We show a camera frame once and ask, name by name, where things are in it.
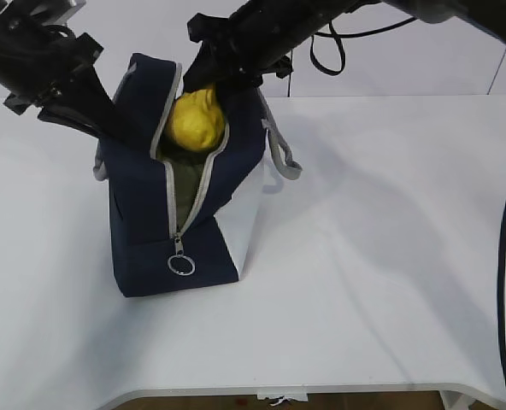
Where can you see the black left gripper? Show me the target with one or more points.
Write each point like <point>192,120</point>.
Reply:
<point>55,71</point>

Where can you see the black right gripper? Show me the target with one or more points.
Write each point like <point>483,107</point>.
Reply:
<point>237,50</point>

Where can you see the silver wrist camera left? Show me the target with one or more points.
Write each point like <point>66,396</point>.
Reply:
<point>60,10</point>

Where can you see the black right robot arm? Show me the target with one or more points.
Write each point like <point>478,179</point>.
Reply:
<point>300,20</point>

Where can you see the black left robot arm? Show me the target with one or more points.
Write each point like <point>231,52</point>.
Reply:
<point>22,17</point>

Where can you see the navy and white lunch bag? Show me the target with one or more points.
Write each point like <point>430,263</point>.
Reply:
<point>181,220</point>

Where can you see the yellow pear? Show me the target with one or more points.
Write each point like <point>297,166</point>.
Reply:
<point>196,122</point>

